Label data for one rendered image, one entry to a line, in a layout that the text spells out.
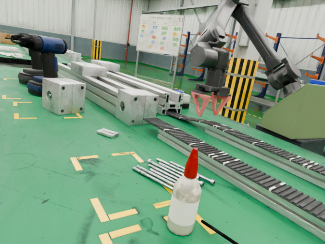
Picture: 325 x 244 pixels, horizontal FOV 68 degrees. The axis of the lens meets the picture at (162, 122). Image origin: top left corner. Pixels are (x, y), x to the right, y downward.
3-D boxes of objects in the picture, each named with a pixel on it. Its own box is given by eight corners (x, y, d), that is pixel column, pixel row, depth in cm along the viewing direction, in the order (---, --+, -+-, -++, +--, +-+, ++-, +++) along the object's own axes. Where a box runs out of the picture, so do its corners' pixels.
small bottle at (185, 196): (181, 215, 36) (196, 141, 33) (198, 231, 33) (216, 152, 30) (161, 222, 34) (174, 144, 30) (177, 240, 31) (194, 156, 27)
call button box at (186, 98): (188, 108, 110) (191, 95, 108) (172, 109, 104) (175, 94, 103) (177, 104, 116) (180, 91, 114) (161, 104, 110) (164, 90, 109)
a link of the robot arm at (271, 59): (246, -8, 107) (229, 9, 114) (230, -13, 97) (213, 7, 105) (303, 76, 98) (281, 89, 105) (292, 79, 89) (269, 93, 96)
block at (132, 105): (160, 123, 80) (165, 95, 78) (128, 126, 73) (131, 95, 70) (146, 115, 87) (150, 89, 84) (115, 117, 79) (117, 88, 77)
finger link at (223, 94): (197, 113, 81) (202, 85, 78) (211, 112, 85) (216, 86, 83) (213, 118, 76) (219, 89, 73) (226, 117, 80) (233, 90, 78)
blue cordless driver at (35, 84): (68, 94, 100) (70, 39, 94) (20, 98, 84) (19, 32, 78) (56, 91, 104) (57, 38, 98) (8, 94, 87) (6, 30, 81)
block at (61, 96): (90, 111, 81) (92, 83, 78) (58, 115, 72) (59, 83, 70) (73, 104, 87) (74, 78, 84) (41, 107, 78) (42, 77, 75)
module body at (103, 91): (140, 115, 85) (143, 92, 83) (115, 117, 79) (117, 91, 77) (71, 77, 145) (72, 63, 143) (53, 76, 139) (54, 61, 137)
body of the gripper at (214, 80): (194, 88, 76) (198, 65, 74) (214, 89, 82) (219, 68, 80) (209, 93, 71) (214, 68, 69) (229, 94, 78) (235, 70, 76)
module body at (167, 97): (180, 114, 97) (184, 93, 95) (160, 114, 91) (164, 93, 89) (101, 79, 157) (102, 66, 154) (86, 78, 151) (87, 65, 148)
